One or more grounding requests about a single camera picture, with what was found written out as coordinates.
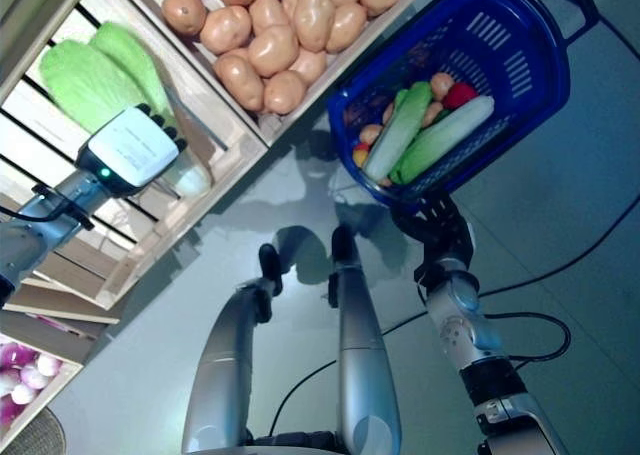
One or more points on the toy napa cabbage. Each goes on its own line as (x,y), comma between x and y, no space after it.
(395,130)
(440,140)
(135,50)
(85,85)

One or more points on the silver robot left leg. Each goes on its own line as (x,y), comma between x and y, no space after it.
(225,365)

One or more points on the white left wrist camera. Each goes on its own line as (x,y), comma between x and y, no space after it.
(130,145)

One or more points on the wooden onion crate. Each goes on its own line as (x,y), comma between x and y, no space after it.
(50,400)

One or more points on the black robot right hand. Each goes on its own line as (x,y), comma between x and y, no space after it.
(445,235)

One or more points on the wooden display shelf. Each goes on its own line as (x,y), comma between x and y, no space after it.
(65,295)

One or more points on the blue plastic shopping basket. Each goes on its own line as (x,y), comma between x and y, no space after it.
(540,100)

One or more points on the small red toy tomato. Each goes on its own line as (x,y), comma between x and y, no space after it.
(361,146)

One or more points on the red toy bell pepper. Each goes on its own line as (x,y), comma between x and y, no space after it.
(460,96)

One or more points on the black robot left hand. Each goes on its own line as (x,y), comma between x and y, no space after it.
(172,136)

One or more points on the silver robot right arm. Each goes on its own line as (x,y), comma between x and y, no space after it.
(465,325)

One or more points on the black object at left edge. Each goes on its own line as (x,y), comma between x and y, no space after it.
(365,365)

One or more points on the purple white toy onion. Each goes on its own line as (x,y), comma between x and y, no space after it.
(22,395)
(50,366)
(35,377)
(17,357)
(9,386)

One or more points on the wooden slatted crate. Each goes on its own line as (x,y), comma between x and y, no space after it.
(347,65)
(200,210)

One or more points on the dark robot waist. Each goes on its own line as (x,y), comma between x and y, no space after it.
(295,445)

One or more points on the woven wicker basket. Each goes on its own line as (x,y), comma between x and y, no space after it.
(45,435)

